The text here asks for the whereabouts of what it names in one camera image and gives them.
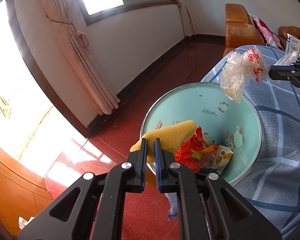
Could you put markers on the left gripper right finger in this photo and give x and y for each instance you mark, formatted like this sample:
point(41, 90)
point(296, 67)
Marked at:
point(209, 207)

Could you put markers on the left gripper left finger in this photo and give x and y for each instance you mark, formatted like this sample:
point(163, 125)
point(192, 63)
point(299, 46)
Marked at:
point(92, 207)

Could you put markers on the clear plastic bag red print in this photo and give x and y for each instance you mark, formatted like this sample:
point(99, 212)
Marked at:
point(239, 70)

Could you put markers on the white fruit snack packet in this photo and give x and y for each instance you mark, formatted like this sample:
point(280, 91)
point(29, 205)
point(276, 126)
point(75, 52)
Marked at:
point(223, 156)

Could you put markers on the yellow sponge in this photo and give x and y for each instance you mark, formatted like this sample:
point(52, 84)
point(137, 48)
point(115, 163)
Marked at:
point(171, 138)

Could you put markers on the mint green trash bin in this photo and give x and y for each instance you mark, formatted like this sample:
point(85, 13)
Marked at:
point(236, 125)

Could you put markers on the white plastic bag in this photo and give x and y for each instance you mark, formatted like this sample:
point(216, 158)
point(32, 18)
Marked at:
point(287, 59)

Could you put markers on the white tall carton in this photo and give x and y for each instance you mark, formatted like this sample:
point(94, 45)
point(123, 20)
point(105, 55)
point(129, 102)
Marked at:
point(292, 45)

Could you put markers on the orange leather sofa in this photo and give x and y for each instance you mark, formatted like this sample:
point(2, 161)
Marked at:
point(284, 30)

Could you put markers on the pink floral pillow on armchair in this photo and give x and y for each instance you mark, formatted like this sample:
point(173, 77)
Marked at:
point(270, 37)

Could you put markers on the orange leather armchair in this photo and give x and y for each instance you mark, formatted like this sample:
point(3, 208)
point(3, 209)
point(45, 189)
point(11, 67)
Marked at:
point(239, 28)

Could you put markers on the wooden door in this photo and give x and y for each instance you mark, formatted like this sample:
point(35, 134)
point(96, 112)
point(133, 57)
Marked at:
point(22, 193)

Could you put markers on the pink curtain right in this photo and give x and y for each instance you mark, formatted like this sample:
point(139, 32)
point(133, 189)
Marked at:
point(186, 19)

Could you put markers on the pink curtain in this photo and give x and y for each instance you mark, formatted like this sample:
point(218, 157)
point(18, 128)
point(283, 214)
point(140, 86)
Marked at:
point(186, 19)
point(75, 46)

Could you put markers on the pink curtain left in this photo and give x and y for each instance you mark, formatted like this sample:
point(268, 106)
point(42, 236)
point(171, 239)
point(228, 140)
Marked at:
point(75, 46)

